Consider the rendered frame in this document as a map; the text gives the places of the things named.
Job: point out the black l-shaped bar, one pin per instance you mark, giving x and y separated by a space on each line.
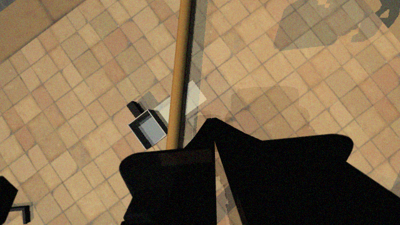
25 213

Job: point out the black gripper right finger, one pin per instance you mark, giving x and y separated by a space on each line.
247 161

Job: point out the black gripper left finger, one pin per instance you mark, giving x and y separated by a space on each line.
189 166

